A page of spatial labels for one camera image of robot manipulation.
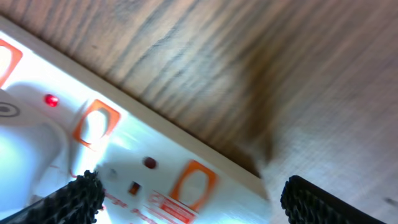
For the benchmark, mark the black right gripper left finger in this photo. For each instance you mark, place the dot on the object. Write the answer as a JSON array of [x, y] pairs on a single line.
[[76, 203]]

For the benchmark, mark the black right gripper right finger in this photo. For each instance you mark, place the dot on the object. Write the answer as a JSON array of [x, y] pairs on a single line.
[[305, 203]]

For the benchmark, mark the white power strip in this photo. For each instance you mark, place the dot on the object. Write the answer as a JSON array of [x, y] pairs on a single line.
[[151, 170]]

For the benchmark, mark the white charger plug adapter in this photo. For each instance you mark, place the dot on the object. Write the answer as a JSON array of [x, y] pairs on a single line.
[[34, 160]]

